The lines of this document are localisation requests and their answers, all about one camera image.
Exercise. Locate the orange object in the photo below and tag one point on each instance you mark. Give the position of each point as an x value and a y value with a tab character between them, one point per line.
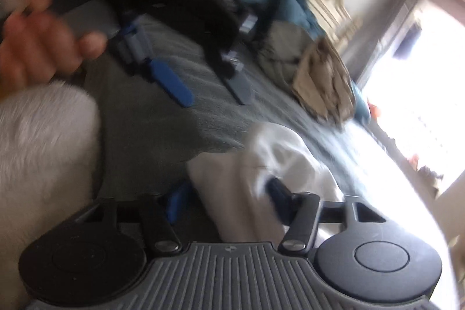
373	110

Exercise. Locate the white fluffy garment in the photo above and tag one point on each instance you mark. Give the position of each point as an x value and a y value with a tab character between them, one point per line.
40	157

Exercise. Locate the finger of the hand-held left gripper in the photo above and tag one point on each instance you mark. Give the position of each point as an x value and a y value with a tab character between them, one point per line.
238	85
170	81

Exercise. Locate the beige crumpled garment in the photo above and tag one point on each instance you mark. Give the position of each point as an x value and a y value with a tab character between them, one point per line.
327	85

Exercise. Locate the person's left hand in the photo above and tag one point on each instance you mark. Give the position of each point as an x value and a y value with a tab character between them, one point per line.
32	48

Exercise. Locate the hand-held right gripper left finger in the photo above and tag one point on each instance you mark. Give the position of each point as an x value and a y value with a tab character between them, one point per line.
178	203

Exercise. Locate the white shirt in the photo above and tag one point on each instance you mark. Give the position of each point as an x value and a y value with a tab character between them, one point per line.
254	164

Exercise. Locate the grey crumpled garment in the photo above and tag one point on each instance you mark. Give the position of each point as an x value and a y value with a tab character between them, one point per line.
279	52

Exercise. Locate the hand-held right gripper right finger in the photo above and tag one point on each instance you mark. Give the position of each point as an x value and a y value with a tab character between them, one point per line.
279	195

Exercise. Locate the beige curtain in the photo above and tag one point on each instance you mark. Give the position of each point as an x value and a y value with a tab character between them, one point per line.
392	30

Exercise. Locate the grey bed blanket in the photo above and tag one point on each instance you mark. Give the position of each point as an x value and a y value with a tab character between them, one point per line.
152	128

